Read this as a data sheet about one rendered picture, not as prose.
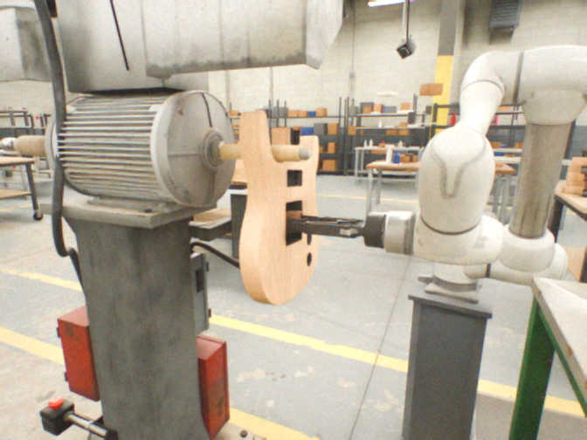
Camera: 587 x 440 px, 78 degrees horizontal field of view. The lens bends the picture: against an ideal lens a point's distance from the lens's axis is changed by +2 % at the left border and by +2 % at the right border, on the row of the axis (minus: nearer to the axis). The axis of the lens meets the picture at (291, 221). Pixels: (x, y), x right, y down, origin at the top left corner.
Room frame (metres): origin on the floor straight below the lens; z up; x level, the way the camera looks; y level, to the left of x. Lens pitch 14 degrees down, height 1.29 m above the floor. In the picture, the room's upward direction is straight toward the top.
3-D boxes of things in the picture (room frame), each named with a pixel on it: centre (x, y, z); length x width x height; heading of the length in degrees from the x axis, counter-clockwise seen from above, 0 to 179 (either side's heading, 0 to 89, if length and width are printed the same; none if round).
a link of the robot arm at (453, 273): (1.27, -0.63, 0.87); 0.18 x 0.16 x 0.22; 59
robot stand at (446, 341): (1.28, -0.62, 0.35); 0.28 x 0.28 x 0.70; 59
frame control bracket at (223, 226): (1.02, 0.20, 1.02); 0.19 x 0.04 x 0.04; 156
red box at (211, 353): (1.06, 0.35, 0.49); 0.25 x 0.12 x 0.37; 66
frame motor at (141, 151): (0.89, 0.35, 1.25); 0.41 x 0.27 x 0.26; 66
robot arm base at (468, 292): (1.29, -0.61, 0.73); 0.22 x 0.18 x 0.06; 59
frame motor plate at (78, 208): (0.91, 0.41, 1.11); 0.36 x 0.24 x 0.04; 66
